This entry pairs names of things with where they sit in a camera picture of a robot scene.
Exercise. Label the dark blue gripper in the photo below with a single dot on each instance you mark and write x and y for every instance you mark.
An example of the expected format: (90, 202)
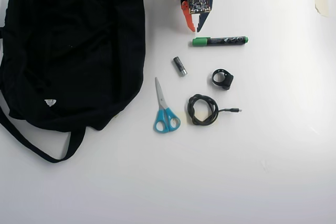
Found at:
(189, 22)

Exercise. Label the green marker with black barrel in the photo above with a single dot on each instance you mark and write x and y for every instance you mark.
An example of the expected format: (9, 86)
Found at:
(220, 41)

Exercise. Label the black fabric bag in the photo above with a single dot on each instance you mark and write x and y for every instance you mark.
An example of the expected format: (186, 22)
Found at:
(65, 51)

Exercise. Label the small black cylindrical battery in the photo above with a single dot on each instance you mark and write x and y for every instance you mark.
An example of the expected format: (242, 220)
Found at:
(179, 65)

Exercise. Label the bare camera circuit board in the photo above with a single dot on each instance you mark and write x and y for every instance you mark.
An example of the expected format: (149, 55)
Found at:
(199, 3)

